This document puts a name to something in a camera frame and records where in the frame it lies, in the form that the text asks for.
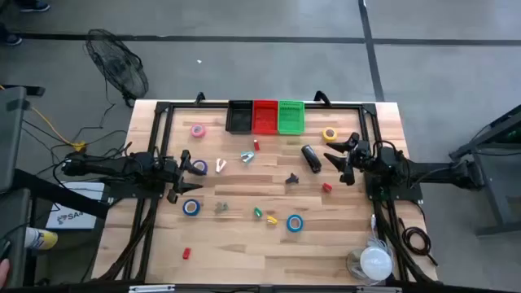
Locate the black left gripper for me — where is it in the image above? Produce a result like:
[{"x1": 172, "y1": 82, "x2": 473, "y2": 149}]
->
[{"x1": 160, "y1": 149, "x2": 204, "y2": 204}]

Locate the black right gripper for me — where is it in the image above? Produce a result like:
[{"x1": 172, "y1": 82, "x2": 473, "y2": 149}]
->
[{"x1": 323, "y1": 132, "x2": 374, "y2": 186}]

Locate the dark blue tape roll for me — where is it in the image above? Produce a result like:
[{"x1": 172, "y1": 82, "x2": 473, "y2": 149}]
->
[{"x1": 182, "y1": 199, "x2": 202, "y2": 217}]

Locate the light blue tape roll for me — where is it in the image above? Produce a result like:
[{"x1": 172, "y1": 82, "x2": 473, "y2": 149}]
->
[{"x1": 286, "y1": 214, "x2": 304, "y2": 234}]

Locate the purple tape roll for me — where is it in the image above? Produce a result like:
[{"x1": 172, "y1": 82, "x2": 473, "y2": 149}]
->
[{"x1": 191, "y1": 159, "x2": 209, "y2": 177}]

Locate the green plastic basket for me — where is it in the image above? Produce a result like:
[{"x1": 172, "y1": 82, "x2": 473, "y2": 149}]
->
[{"x1": 278, "y1": 100, "x2": 306, "y2": 136}]

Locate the black plastic basket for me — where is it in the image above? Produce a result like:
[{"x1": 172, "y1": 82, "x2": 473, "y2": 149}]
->
[{"x1": 225, "y1": 99, "x2": 255, "y2": 135}]

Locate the red plastic basket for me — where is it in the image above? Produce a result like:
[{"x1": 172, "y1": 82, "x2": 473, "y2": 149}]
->
[{"x1": 252, "y1": 99, "x2": 280, "y2": 136}]

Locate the white round lamp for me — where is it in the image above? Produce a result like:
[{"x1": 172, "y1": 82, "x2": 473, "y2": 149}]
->
[{"x1": 346, "y1": 238, "x2": 396, "y2": 286}]

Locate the white printed sign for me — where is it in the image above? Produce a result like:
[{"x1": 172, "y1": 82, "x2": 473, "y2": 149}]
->
[{"x1": 45, "y1": 181, "x2": 106, "y2": 230}]

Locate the black diagonal beam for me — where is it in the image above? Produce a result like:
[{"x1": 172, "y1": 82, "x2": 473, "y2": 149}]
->
[{"x1": 14, "y1": 168, "x2": 111, "y2": 220}]

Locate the black floor fan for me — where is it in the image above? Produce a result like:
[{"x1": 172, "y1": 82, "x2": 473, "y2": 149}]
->
[{"x1": 84, "y1": 28, "x2": 150, "y2": 107}]

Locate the grey metal cart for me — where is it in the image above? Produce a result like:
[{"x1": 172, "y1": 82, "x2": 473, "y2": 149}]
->
[{"x1": 449, "y1": 103, "x2": 521, "y2": 237}]

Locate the grey side table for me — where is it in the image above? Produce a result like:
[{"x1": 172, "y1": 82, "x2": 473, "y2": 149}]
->
[{"x1": 0, "y1": 85, "x2": 46, "y2": 288}]

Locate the person's hand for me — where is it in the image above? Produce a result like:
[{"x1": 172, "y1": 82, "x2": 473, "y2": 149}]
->
[{"x1": 0, "y1": 258, "x2": 11, "y2": 288}]

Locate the person's dark shoe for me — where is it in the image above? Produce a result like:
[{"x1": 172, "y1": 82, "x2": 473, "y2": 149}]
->
[
  {"x1": 0, "y1": 24, "x2": 24, "y2": 46},
  {"x1": 18, "y1": 0, "x2": 51, "y2": 13}
]

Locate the black table frame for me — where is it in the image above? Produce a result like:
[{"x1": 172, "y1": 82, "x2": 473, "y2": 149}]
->
[{"x1": 121, "y1": 100, "x2": 412, "y2": 284}]

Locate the black cable bundle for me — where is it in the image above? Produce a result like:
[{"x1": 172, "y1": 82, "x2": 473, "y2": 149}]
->
[
  {"x1": 372, "y1": 201, "x2": 433, "y2": 285},
  {"x1": 97, "y1": 199, "x2": 160, "y2": 282}
]

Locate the black floor cable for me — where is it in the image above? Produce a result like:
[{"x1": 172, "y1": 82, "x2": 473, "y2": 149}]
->
[{"x1": 20, "y1": 72, "x2": 138, "y2": 164}]

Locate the coiled black cable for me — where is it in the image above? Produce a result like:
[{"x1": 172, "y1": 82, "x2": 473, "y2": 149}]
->
[{"x1": 401, "y1": 217, "x2": 440, "y2": 268}]

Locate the silver metal bracket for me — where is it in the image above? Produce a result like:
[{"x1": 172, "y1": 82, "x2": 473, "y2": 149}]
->
[
  {"x1": 129, "y1": 284, "x2": 176, "y2": 293},
  {"x1": 357, "y1": 286, "x2": 403, "y2": 293}
]

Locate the yellow cable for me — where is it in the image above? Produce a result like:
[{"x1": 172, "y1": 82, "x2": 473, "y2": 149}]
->
[{"x1": 0, "y1": 83, "x2": 87, "y2": 152}]

